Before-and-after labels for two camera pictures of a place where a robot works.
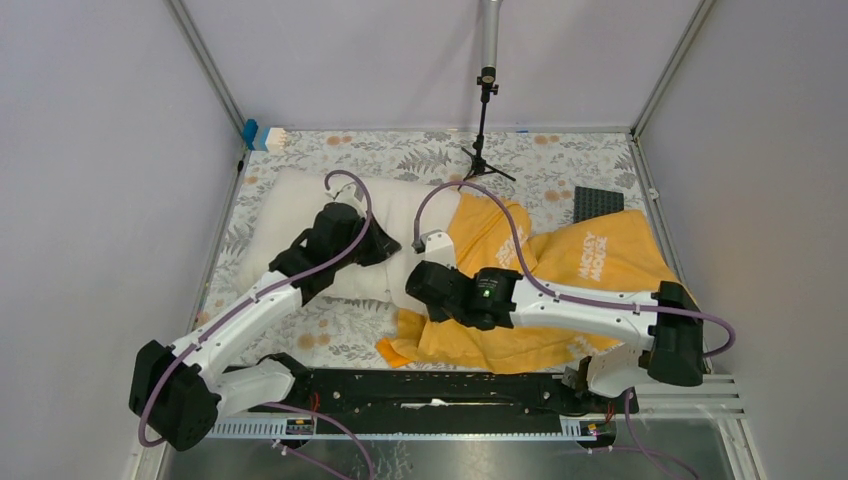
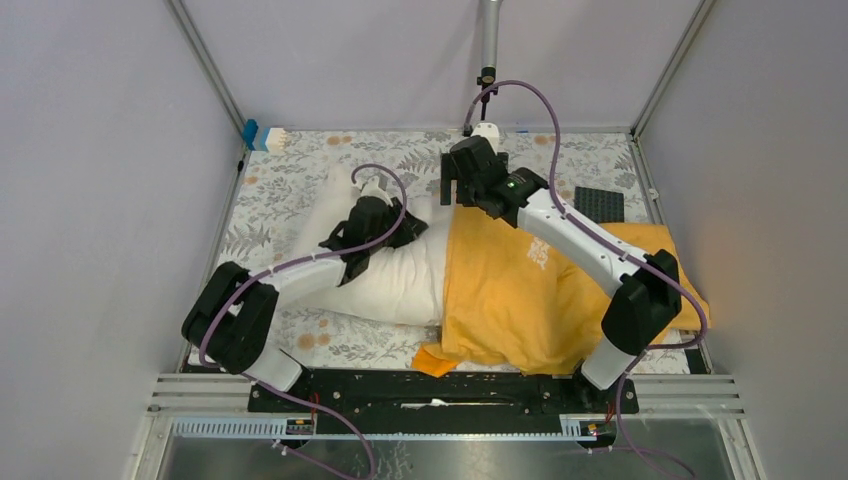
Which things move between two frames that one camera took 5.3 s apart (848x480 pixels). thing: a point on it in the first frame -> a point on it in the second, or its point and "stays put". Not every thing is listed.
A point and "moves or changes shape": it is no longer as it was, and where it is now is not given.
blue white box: [269, 138] stays put
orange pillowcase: [618, 257] moves or changes shape
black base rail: [445, 394] stays put
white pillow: [290, 199] moves or changes shape
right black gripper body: [440, 314] -> [465, 193]
